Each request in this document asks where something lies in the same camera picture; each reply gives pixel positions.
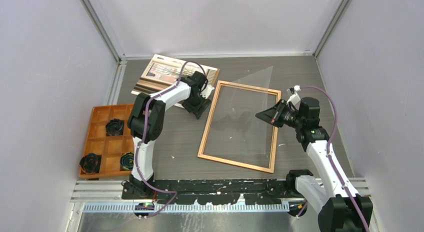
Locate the orange wooden picture frame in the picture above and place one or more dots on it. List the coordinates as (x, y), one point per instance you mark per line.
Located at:
(262, 163)

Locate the black tape roll upper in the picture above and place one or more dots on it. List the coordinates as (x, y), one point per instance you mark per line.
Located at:
(115, 127)

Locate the brown backing board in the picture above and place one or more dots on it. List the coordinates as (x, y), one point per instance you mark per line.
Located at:
(212, 75)

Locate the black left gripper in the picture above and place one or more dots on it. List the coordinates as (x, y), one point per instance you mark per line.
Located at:
(200, 109)

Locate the plant photo print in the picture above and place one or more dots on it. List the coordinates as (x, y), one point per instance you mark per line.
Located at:
(160, 86)

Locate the black tape roll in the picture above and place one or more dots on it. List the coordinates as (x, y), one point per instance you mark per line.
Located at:
(115, 127)
(90, 163)

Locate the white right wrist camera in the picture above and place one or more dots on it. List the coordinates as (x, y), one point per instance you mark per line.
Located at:
(294, 98)

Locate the orange compartment tray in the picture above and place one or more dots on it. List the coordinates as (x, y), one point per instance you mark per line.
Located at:
(109, 148)

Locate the clear acrylic sheet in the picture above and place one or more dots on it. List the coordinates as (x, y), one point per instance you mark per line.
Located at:
(234, 128)

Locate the dark striped tape roll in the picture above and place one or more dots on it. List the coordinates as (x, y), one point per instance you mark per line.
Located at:
(127, 161)

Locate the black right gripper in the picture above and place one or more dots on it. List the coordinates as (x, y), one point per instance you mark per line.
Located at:
(273, 115)

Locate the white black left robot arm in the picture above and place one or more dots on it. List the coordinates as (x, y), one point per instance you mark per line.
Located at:
(146, 120)

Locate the black tape roll lower left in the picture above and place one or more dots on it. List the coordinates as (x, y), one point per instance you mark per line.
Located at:
(90, 163)

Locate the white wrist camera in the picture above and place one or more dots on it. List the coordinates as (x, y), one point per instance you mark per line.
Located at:
(206, 93)
(294, 98)

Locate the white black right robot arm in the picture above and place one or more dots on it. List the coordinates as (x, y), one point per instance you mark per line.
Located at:
(338, 204)

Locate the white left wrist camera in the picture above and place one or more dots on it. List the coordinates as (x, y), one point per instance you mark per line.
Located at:
(206, 93)

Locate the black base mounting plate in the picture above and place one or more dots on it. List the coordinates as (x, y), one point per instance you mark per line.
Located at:
(264, 191)

